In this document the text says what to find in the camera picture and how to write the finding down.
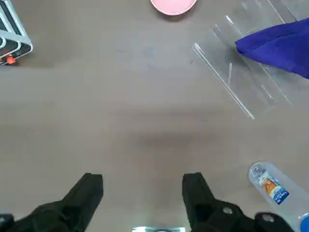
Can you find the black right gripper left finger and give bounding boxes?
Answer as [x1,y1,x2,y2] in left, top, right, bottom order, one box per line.
[0,173,104,232]

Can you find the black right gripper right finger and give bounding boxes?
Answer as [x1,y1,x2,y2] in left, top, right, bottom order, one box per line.
[182,172,298,232]

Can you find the purple microfibre towel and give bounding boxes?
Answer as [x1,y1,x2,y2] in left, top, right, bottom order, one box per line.
[235,18,309,80]

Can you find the clear acrylic stepped storage rack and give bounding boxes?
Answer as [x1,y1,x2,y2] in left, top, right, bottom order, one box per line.
[192,0,309,120]

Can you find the clear plastic bottle blue cap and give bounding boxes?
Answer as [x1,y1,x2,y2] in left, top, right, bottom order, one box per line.
[248,161,309,232]

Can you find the pink bowl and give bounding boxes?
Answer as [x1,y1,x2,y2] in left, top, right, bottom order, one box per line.
[150,0,197,16]

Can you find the white drawer box orange handles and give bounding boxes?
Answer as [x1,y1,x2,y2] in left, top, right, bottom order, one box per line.
[0,0,33,66]

